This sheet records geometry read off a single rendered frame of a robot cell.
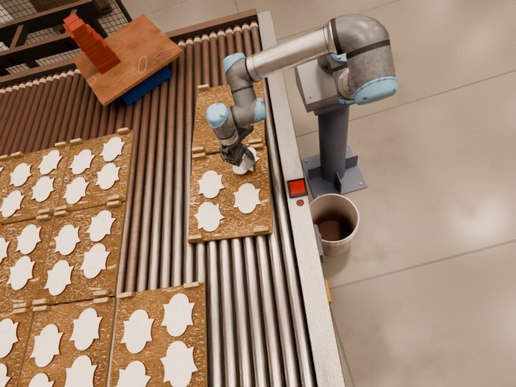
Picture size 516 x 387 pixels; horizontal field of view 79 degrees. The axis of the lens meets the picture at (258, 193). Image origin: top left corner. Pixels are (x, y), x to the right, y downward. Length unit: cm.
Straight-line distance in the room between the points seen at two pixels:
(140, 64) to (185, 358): 144
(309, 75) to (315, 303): 98
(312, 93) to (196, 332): 111
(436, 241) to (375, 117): 104
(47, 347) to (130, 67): 136
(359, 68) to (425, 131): 177
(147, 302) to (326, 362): 67
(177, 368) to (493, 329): 168
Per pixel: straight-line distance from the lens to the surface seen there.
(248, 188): 130
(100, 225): 154
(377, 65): 93
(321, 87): 154
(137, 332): 131
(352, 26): 95
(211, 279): 125
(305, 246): 121
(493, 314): 226
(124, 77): 190
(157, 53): 192
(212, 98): 168
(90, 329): 142
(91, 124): 202
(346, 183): 233
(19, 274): 173
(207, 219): 130
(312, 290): 117
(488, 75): 314
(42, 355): 154
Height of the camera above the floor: 207
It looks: 61 degrees down
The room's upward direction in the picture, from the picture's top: 25 degrees counter-clockwise
